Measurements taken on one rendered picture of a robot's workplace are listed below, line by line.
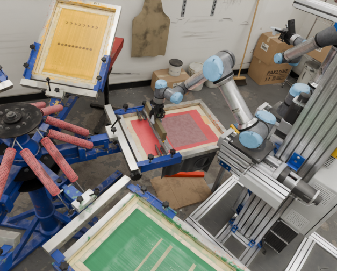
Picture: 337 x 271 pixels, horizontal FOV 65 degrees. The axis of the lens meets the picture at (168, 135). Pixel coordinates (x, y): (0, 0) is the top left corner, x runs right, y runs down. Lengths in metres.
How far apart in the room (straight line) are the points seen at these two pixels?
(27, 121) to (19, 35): 2.09
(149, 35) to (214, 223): 2.57
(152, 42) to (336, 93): 2.79
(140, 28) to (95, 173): 1.95
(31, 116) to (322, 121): 1.60
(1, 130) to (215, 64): 1.15
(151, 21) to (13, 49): 1.70
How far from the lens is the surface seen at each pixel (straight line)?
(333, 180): 1.84
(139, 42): 3.81
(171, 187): 2.88
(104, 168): 3.03
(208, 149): 1.96
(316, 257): 2.81
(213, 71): 1.38
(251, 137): 1.45
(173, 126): 2.12
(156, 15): 3.76
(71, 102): 2.37
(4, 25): 3.58
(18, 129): 1.61
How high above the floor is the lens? 2.34
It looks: 43 degrees down
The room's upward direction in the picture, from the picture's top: 10 degrees clockwise
